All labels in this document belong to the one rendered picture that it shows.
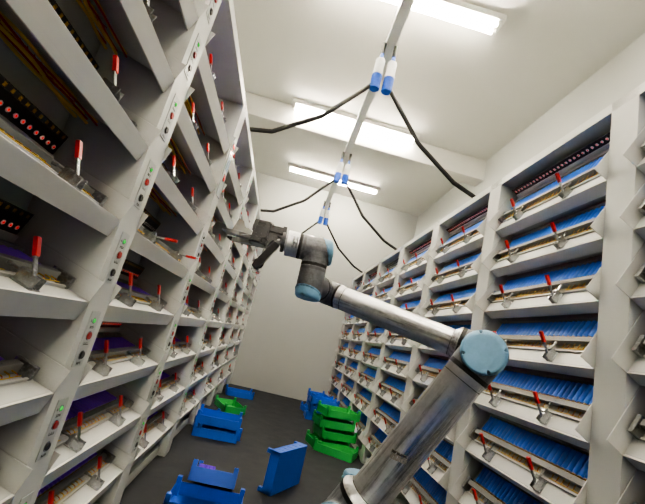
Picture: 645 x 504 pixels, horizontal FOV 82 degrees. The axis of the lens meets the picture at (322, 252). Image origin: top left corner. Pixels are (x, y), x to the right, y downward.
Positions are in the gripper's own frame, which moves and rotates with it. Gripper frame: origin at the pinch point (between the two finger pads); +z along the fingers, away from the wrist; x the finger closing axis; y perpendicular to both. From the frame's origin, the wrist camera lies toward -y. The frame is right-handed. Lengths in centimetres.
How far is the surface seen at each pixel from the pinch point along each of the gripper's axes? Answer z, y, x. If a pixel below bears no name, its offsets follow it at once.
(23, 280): 19, -28, 59
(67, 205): 17, -14, 58
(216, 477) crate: -13, -93, -54
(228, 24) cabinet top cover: 15, 68, 16
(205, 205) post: 17.4, 17.3, -30.3
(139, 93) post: 22, 21, 40
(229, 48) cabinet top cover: 16, 68, 4
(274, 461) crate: -37, -90, -81
